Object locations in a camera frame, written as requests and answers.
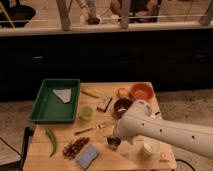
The blue sponge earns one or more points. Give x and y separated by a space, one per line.
85 159

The bunch of red grapes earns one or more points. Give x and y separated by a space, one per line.
71 150

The green plastic cup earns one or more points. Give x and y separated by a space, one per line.
86 113

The green chili pepper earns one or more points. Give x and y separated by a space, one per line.
52 139

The white plastic cup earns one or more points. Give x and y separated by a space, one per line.
150 148

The small metal cup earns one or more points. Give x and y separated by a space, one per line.
113 142

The brown handled fork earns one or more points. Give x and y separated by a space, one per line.
98 126

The orange bowl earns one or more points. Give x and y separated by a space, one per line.
141 91

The green plastic tray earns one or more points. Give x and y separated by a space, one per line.
49 109

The dark red bowl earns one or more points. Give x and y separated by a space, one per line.
121 106

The grey cloth piece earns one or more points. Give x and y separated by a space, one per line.
63 94

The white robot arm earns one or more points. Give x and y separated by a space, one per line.
137 121

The yellow round fruit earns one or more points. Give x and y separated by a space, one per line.
122 93

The yellow banana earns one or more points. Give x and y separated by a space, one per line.
90 93

